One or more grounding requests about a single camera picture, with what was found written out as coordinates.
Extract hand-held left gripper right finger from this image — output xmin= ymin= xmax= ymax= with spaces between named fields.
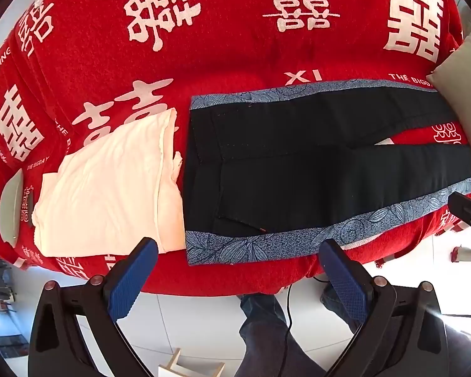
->
xmin=318 ymin=239 xmax=450 ymax=377

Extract black pants with floral trim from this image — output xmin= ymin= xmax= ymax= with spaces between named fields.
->
xmin=184 ymin=79 xmax=471 ymax=266

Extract cream folded garment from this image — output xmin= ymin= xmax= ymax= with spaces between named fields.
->
xmin=32 ymin=109 xmax=184 ymax=258

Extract black cable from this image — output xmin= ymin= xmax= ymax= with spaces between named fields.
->
xmin=283 ymin=276 xmax=328 ymax=377

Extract light wooden box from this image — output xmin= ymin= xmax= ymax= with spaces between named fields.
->
xmin=158 ymin=347 xmax=225 ymax=377

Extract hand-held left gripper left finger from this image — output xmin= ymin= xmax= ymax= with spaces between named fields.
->
xmin=29 ymin=237 xmax=160 ymax=377

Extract pale grey pillow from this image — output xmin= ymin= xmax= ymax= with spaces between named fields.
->
xmin=426 ymin=32 xmax=471 ymax=158

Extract red printed blanket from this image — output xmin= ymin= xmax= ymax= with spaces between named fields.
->
xmin=0 ymin=0 xmax=471 ymax=298

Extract grey cushion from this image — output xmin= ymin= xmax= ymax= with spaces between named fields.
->
xmin=0 ymin=168 xmax=35 ymax=245

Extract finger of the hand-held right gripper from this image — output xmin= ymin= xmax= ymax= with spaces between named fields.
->
xmin=447 ymin=192 xmax=471 ymax=227

